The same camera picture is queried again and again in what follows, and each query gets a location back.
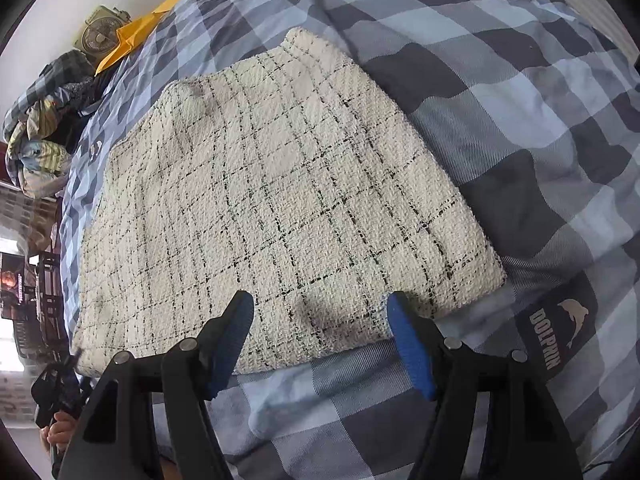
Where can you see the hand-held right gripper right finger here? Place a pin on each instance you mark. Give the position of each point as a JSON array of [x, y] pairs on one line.
[[412, 352]]

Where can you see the pile of bedding and clothes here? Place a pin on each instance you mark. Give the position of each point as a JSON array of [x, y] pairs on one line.
[[40, 135]]

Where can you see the white slatted panel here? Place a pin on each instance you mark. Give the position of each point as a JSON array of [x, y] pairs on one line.
[[595, 0]]

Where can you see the dark wooden rack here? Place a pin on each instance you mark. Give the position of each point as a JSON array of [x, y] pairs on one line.
[[50, 300]]

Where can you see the blue checked blanket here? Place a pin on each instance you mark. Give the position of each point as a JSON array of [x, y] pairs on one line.
[[500, 110]]

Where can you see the beige box fan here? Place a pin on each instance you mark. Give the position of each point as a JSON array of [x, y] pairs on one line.
[[100, 35]]

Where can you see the cream plaid jacket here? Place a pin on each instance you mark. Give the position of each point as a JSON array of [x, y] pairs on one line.
[[280, 200]]

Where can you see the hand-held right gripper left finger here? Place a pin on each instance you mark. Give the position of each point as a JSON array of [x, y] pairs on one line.
[[232, 345]]

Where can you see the yellow cloth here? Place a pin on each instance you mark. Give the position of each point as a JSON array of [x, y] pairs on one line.
[[132, 35]]

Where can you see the dark clothes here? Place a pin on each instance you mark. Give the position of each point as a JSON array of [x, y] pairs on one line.
[[80, 115]]

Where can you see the person's left hand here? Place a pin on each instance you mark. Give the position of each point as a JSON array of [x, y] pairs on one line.
[[62, 430]]

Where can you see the dark screen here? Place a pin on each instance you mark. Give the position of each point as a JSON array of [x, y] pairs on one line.
[[12, 285]]

